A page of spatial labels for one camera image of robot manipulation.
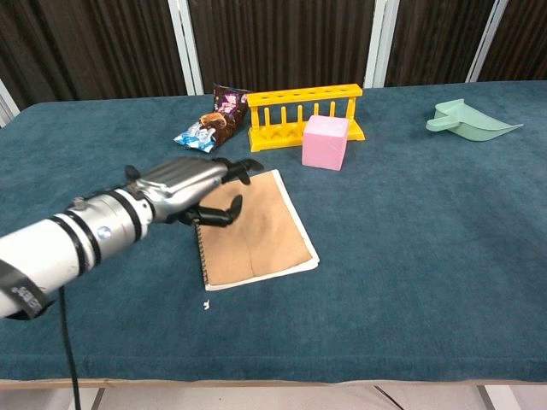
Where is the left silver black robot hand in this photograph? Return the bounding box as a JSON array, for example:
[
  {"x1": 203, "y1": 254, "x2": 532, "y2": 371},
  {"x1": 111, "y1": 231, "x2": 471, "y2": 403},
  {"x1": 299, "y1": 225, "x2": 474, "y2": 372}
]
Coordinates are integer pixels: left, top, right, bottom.
[{"x1": 123, "y1": 156, "x2": 265, "y2": 228}]

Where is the white spiral notebook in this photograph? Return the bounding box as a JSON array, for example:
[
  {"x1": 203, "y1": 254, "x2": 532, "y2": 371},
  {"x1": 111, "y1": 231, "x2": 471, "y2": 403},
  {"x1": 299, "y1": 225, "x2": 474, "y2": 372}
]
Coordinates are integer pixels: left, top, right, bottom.
[{"x1": 194, "y1": 169, "x2": 321, "y2": 292}]

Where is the dark chocolate snack bag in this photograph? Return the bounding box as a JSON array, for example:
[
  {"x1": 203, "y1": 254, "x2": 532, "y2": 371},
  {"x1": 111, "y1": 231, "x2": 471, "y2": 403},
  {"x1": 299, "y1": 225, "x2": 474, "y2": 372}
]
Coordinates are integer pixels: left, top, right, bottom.
[{"x1": 173, "y1": 84, "x2": 251, "y2": 154}]

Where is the yellow test tube rack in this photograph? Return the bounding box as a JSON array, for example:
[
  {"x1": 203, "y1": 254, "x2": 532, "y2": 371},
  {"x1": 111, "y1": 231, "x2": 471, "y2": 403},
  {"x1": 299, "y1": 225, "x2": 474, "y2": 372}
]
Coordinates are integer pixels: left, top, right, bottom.
[{"x1": 246, "y1": 83, "x2": 367, "y2": 154}]

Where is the pink cube box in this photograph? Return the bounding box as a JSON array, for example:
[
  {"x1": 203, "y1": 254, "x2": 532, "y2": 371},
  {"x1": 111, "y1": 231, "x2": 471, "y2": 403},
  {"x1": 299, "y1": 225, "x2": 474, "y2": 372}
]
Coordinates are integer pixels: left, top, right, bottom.
[{"x1": 301, "y1": 114, "x2": 350, "y2": 172}]

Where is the blue table cloth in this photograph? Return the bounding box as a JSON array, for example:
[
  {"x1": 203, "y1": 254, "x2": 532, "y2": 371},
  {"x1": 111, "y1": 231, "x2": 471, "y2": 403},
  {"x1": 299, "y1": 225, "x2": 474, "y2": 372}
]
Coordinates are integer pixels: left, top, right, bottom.
[{"x1": 0, "y1": 79, "x2": 547, "y2": 384}]

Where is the mint green dustpan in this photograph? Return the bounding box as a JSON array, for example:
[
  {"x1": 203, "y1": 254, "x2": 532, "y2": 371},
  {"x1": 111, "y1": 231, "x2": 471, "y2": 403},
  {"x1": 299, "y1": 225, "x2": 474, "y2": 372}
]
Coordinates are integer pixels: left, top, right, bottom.
[{"x1": 425, "y1": 98, "x2": 525, "y2": 143}]

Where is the white partition post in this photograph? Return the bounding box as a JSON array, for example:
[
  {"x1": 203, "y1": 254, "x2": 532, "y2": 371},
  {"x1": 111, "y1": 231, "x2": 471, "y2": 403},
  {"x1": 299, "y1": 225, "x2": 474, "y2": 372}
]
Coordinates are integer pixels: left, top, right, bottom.
[
  {"x1": 465, "y1": 0, "x2": 512, "y2": 84},
  {"x1": 167, "y1": 0, "x2": 205, "y2": 97},
  {"x1": 362, "y1": 0, "x2": 401, "y2": 89},
  {"x1": 0, "y1": 79, "x2": 21, "y2": 127}
]

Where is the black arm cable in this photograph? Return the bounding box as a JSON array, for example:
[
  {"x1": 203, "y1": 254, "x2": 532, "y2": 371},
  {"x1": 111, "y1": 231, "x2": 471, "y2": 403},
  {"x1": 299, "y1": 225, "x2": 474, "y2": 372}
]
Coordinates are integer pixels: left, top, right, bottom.
[{"x1": 58, "y1": 284, "x2": 83, "y2": 410}]

